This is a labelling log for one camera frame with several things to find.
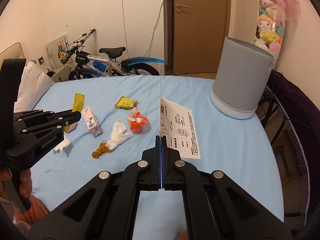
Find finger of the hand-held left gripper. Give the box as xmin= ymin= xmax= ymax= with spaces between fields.
xmin=15 ymin=112 xmax=82 ymax=139
xmin=14 ymin=109 xmax=73 ymax=122

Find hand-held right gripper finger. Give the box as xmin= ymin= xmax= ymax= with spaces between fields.
xmin=162 ymin=135 xmax=293 ymax=240
xmin=26 ymin=135 xmax=162 ymax=240

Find small white tissue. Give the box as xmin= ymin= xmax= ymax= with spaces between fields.
xmin=53 ymin=132 xmax=72 ymax=157

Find white printed paper sheet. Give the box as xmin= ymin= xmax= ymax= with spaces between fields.
xmin=158 ymin=60 xmax=201 ymax=189

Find yellow plastic wrapper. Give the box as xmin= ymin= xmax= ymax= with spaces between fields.
xmin=64 ymin=93 xmax=86 ymax=133

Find small milk carton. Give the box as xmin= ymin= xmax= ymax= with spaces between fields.
xmin=82 ymin=106 xmax=103 ymax=138

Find orange and white plastic wrapper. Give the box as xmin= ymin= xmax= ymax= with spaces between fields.
xmin=127 ymin=107 xmax=150 ymax=133

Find large white tissue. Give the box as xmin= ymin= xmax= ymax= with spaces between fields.
xmin=106 ymin=120 xmax=132 ymax=152

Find yellow rubber bands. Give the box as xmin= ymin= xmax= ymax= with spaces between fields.
xmin=91 ymin=141 xmax=113 ymax=159

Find yellow snack packet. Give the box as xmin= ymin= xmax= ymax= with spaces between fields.
xmin=114 ymin=96 xmax=138 ymax=110

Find grey round bin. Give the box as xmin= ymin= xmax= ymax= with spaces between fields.
xmin=210 ymin=37 xmax=275 ymax=120

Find person's left hand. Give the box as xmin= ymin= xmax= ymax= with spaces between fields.
xmin=0 ymin=166 xmax=33 ymax=199

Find white pillow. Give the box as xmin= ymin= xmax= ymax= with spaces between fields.
xmin=14 ymin=61 xmax=55 ymax=113

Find white nightstand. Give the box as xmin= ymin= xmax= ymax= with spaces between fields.
xmin=47 ymin=65 xmax=73 ymax=83

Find light blue bed sheet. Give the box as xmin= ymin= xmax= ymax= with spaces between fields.
xmin=14 ymin=75 xmax=285 ymax=240

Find beige headboard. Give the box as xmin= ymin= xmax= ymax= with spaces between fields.
xmin=0 ymin=42 xmax=25 ymax=63

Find white cartoon board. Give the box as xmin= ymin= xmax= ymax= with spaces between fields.
xmin=46 ymin=34 xmax=69 ymax=68

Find silver and blue bicycle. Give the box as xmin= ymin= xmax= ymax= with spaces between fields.
xmin=59 ymin=29 xmax=165 ymax=82

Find brown wooden door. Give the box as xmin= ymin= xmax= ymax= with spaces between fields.
xmin=172 ymin=0 xmax=232 ymax=74

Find pile of plush toys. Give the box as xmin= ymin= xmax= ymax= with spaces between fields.
xmin=254 ymin=0 xmax=288 ymax=55

